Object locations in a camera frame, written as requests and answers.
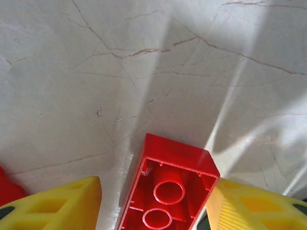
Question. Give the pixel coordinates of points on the red long lego brick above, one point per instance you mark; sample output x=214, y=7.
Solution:
x=7, y=189
x=172, y=149

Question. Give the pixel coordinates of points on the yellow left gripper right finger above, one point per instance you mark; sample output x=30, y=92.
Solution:
x=251, y=210

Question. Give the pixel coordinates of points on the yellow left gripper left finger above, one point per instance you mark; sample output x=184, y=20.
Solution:
x=48, y=210

